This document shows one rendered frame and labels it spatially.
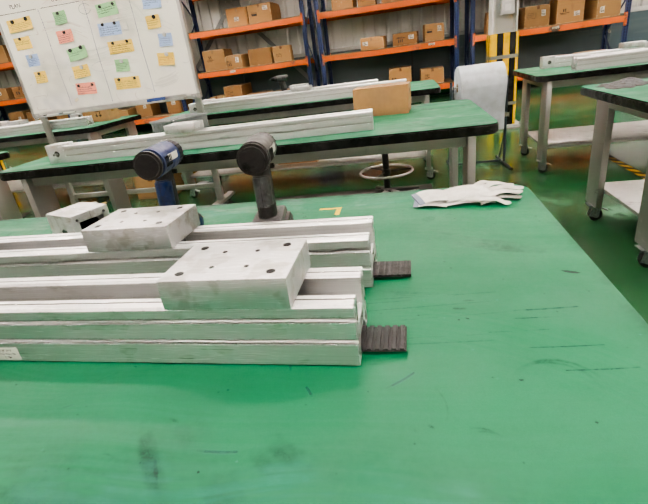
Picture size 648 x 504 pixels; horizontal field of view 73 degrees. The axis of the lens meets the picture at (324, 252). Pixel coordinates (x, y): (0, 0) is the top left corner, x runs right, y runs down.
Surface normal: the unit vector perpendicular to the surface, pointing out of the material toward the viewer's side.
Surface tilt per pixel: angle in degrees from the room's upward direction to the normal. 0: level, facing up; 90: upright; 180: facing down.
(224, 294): 90
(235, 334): 90
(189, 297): 90
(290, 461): 0
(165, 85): 90
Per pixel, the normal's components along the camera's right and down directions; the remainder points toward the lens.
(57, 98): -0.16, 0.42
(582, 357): -0.12, -0.91
